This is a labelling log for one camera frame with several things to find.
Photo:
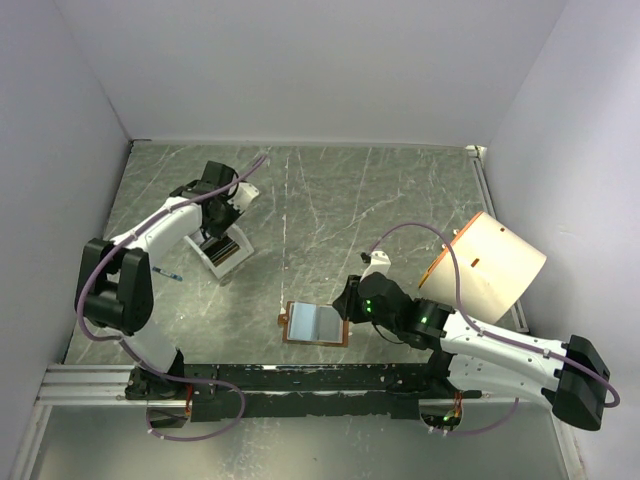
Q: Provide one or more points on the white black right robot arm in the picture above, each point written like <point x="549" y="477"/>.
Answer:
<point x="470" y="356"/>

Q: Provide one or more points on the gold striped credit card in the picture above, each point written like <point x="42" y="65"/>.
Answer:
<point x="219" y="250"/>

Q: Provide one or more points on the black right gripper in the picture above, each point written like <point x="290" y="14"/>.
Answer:
<point x="346" y="303"/>

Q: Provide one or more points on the blue pen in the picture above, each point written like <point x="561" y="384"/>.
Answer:
<point x="167" y="274"/>

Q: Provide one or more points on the white cylinder with wooden base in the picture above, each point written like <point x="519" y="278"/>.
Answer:
<point x="496" y="267"/>

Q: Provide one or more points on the white card box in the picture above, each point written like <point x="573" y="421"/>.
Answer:
<point x="196" y="240"/>

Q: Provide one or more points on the brown leather card holder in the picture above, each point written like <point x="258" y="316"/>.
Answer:
<point x="313" y="324"/>

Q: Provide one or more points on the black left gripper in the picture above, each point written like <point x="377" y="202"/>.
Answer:
<point x="215" y="231"/>

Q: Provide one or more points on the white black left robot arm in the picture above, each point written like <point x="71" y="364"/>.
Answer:
<point x="114" y="298"/>

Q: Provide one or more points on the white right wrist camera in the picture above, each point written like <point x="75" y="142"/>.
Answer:
<point x="379" y="263"/>

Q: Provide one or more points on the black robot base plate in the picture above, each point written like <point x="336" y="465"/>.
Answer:
<point x="396" y="390"/>

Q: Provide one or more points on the aluminium front rail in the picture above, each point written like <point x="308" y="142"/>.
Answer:
<point x="92" y="385"/>

